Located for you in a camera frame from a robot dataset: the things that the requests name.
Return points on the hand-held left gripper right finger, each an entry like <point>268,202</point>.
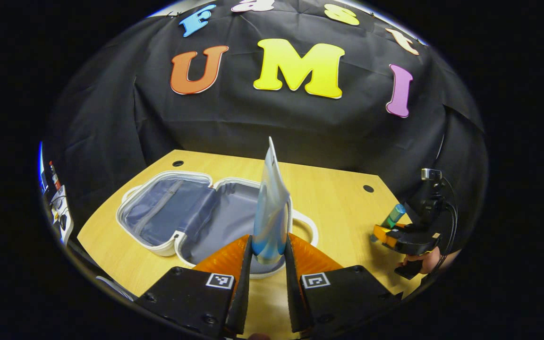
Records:
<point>293,293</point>

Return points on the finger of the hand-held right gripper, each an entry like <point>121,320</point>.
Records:
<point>385,235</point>

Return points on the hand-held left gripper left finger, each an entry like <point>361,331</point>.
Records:
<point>246,293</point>

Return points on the blue green skincare bottle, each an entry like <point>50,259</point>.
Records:
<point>395,215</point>

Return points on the blue white skincare sachet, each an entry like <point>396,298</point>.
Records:
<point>272,212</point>

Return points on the white suitcase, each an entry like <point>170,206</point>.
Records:
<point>158,212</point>

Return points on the black backdrop cloth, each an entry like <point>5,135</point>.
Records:
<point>300,123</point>

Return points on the white power strip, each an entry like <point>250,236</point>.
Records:
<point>62,208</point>

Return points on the small red object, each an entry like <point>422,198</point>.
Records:
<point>53,172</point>

